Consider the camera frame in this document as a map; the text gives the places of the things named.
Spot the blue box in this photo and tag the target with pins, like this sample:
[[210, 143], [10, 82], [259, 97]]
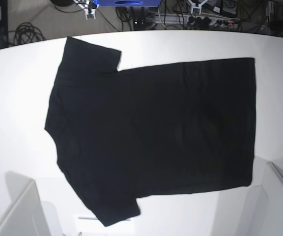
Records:
[[115, 3]]

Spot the black T-shirt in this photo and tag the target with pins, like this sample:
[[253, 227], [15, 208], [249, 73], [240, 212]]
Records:
[[180, 128]]

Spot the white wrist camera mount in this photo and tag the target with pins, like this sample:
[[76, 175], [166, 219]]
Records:
[[89, 7], [196, 6]]

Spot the white power strip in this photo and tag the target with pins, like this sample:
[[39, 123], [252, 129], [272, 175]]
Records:
[[187, 19]]

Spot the white partition panel right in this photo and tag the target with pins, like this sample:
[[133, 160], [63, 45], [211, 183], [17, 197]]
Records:
[[262, 214]]

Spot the white partition panel left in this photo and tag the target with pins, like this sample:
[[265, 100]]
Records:
[[25, 215]]

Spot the white partition panel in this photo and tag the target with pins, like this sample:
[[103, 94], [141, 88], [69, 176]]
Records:
[[25, 215], [262, 214]]

